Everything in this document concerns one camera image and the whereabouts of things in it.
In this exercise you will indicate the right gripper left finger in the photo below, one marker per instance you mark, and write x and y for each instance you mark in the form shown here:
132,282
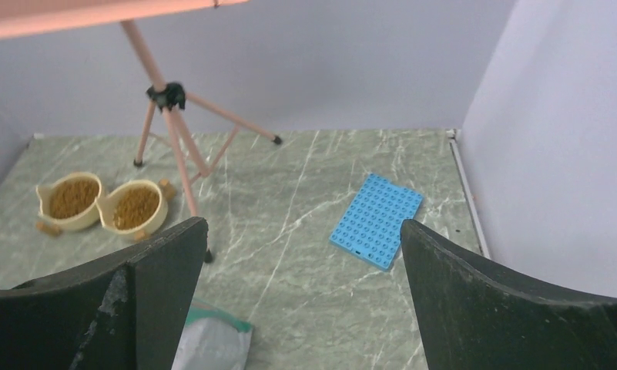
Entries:
125,310

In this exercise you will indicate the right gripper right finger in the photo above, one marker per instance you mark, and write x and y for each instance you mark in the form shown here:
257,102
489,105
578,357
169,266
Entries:
474,313

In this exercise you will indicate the green pet food bag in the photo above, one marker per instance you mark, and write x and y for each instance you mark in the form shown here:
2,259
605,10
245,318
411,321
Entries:
212,339

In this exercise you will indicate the right cream pet bowl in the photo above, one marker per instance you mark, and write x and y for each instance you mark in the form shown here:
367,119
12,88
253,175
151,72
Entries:
106,205

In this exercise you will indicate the cream pet bowl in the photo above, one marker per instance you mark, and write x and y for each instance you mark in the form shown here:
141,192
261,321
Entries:
52,227
106,205

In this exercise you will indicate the brown pet food kibble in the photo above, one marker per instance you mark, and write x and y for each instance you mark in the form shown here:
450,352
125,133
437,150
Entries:
72,197

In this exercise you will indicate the left cream pet bowl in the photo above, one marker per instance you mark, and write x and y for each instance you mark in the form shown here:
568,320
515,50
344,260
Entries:
52,227

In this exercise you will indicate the wooden bowl stand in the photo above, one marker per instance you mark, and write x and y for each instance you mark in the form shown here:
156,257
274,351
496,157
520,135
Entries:
170,191

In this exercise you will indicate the blue studded building plate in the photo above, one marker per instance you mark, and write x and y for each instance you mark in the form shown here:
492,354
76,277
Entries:
370,227

